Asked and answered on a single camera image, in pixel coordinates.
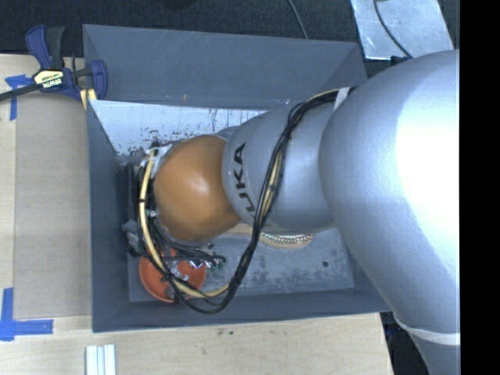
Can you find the pale wood board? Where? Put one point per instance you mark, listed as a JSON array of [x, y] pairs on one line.
[[51, 209]]

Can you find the tan woven round object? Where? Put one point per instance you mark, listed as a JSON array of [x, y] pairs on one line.
[[287, 240]]

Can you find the orange-red round cup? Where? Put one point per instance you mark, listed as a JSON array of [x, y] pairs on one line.
[[150, 277]]

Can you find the grey metal bin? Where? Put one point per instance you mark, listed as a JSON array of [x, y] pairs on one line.
[[203, 65]]

